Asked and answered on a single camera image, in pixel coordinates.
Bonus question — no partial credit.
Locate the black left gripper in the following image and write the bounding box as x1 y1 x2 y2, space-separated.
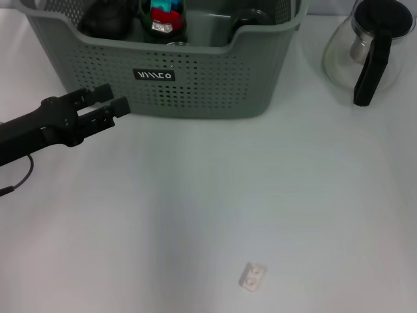
0 83 132 168

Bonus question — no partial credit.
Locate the dark red toy brick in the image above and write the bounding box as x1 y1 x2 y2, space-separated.
150 7 180 22

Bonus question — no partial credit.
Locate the grey perforated storage bin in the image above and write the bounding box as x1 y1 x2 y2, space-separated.
19 0 309 120

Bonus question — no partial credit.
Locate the dark clay teapot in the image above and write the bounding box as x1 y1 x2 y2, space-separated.
78 0 137 39

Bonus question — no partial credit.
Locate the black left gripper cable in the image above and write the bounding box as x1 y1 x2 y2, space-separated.
0 154 35 197

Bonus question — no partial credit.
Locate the glass teapot black handle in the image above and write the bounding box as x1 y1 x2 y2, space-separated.
321 0 414 108

